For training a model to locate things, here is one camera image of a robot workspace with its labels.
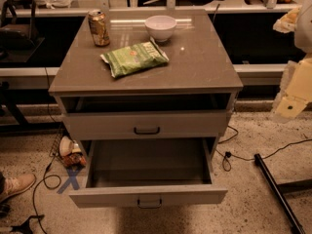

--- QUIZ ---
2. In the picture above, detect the grey drawer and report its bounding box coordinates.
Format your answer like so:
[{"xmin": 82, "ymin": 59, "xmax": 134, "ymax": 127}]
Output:
[
  {"xmin": 69, "ymin": 138, "xmax": 227, "ymax": 209},
  {"xmin": 62, "ymin": 110, "xmax": 230, "ymax": 140}
]

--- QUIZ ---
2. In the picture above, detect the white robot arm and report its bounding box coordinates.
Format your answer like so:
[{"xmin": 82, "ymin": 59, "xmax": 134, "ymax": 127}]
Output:
[{"xmin": 272, "ymin": 0, "xmax": 312, "ymax": 123}]

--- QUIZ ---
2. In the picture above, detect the grey drawer cabinet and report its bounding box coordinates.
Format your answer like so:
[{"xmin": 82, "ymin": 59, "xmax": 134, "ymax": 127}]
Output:
[{"xmin": 48, "ymin": 9, "xmax": 244, "ymax": 154}]

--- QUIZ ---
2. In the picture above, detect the black metal stand leg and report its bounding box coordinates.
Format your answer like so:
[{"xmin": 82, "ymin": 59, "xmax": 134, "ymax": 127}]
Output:
[{"xmin": 254, "ymin": 154, "xmax": 312, "ymax": 234}]

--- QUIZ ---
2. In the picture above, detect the white bowl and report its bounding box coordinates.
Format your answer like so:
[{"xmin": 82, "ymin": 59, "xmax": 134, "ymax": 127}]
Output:
[{"xmin": 144, "ymin": 16, "xmax": 176, "ymax": 42}]

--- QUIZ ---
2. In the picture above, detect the green chip bag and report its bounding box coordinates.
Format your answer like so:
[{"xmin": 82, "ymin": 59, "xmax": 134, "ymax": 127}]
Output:
[{"xmin": 100, "ymin": 38, "xmax": 169, "ymax": 78}]

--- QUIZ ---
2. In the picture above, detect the gold soda can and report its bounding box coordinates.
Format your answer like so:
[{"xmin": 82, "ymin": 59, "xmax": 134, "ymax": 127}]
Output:
[{"xmin": 88, "ymin": 10, "xmax": 110, "ymax": 47}]

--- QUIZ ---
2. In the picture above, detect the blue tape cross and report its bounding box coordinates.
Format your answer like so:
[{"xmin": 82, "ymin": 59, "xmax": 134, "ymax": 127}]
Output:
[{"xmin": 58, "ymin": 167, "xmax": 81, "ymax": 194}]

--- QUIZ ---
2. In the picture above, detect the black chair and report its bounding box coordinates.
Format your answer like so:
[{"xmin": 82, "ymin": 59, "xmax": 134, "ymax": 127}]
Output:
[{"xmin": 0, "ymin": 0, "xmax": 44, "ymax": 63}]

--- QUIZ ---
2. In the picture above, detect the tan shoe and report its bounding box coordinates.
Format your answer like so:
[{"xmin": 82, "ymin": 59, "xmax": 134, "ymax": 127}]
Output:
[{"xmin": 0, "ymin": 174, "xmax": 36, "ymax": 203}]

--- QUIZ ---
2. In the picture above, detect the black floor cable right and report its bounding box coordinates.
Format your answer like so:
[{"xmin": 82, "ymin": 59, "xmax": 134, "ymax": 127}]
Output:
[{"xmin": 215, "ymin": 125, "xmax": 312, "ymax": 173}]

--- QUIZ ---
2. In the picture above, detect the wire basket with items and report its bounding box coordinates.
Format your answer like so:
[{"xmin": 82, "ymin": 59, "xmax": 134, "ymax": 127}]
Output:
[{"xmin": 49, "ymin": 128, "xmax": 87, "ymax": 168}]

